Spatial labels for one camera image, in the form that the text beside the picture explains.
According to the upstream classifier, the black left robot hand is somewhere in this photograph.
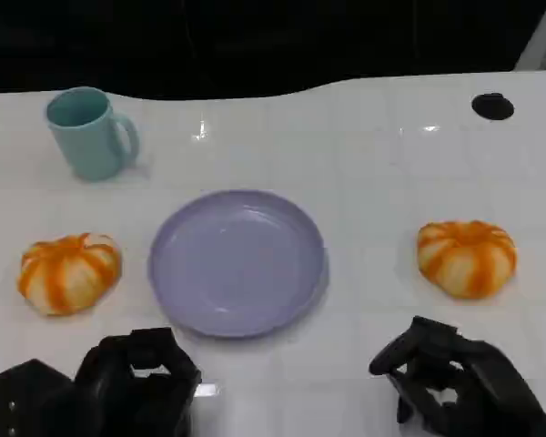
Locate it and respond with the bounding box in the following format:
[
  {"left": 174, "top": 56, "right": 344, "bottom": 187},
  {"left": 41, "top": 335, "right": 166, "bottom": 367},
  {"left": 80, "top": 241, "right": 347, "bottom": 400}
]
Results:
[{"left": 74, "top": 327, "right": 202, "bottom": 437}]

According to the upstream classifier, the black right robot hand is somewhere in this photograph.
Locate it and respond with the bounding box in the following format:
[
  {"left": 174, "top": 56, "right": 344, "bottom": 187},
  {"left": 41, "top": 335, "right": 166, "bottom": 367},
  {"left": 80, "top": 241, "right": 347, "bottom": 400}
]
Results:
[{"left": 368, "top": 315, "right": 546, "bottom": 437}]

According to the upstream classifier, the orange and white bread roll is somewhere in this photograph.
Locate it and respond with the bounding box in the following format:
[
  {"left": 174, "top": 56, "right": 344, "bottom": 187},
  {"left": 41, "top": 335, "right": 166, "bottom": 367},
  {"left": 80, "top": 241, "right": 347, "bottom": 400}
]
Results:
[
  {"left": 17, "top": 232, "right": 123, "bottom": 318},
  {"left": 416, "top": 219, "right": 518, "bottom": 300}
]

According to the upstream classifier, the lilac plate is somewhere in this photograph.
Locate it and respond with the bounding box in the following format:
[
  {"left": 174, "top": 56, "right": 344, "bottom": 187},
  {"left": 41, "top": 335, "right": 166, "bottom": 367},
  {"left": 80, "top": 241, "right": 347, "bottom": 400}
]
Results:
[{"left": 148, "top": 188, "right": 328, "bottom": 340}]

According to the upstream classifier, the pale green mug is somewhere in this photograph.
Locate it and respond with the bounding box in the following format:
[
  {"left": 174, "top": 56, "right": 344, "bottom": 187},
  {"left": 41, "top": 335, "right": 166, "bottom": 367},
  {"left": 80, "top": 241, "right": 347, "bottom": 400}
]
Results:
[{"left": 45, "top": 86, "right": 141, "bottom": 182}]

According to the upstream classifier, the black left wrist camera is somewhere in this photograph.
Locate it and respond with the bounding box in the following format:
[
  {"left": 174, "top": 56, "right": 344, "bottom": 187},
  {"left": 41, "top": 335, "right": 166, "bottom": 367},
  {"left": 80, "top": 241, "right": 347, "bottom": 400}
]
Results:
[{"left": 0, "top": 358, "right": 77, "bottom": 437}]

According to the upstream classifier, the black table cable grommet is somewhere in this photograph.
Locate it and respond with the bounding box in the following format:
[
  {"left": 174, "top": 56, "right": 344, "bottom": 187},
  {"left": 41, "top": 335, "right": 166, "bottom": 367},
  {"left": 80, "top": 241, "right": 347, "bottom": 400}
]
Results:
[{"left": 471, "top": 92, "right": 516, "bottom": 121}]

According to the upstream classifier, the white metal frame post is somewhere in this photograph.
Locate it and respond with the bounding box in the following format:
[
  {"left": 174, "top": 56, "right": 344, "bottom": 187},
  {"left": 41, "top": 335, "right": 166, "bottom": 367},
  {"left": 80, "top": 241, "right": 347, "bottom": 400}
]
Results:
[{"left": 512, "top": 0, "right": 546, "bottom": 72}]

